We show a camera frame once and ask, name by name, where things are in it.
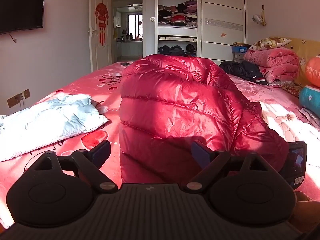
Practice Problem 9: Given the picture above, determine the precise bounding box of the brown floral cloth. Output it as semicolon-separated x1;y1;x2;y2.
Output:
281;84;303;98

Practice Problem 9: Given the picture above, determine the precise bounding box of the grey shoe box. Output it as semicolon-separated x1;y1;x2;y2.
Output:
232;52;247;63

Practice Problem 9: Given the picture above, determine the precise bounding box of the yellow headboard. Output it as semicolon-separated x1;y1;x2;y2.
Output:
282;37;320;87

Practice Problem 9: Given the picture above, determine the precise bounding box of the floral pillow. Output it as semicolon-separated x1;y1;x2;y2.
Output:
248;37;292;51

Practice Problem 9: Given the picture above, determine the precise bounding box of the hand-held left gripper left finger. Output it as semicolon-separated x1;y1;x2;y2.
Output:
24;140;118;194

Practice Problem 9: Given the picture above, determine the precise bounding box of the pink bed sheet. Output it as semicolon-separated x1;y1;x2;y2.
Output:
0;61;320;230

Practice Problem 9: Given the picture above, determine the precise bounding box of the black wall television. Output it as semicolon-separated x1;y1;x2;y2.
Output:
0;0;45;35

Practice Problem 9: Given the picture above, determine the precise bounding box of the teal pillow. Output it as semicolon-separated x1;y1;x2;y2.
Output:
299;85;320;119

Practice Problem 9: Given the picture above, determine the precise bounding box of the person's right hand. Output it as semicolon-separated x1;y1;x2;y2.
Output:
295;191;320;233

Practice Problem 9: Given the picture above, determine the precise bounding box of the blue shoe box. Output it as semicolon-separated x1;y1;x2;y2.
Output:
231;45;251;53

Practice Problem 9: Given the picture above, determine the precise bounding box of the red knot door decoration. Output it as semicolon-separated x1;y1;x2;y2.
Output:
94;0;109;47

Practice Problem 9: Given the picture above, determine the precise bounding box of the pile of folded clothes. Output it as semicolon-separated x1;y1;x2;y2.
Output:
158;0;198;27

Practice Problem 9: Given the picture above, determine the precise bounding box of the orange pillow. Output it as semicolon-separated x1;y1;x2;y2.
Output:
305;54;320;88

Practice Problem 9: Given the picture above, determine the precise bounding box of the black jacket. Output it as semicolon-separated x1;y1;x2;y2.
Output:
219;60;268;85

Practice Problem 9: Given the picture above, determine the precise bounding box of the white door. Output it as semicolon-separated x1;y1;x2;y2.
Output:
89;0;112;72

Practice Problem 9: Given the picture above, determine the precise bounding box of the brass wall socket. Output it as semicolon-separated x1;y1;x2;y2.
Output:
7;89;31;109

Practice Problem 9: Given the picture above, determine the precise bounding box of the pile of dark clothes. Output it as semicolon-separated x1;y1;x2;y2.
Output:
158;44;198;57

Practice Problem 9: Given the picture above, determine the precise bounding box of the kitchen window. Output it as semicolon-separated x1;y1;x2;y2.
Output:
128;14;143;40

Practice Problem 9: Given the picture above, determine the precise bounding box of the white wardrobe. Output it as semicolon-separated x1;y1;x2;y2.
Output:
155;0;248;67

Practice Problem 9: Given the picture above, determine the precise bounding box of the red down jacket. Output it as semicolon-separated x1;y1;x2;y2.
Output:
118;54;290;184

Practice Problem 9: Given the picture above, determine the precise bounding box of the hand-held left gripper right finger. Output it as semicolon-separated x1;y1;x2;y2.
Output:
185;140;282;194

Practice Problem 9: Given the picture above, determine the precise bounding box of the folded pink quilt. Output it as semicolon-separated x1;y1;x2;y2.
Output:
244;47;300;84

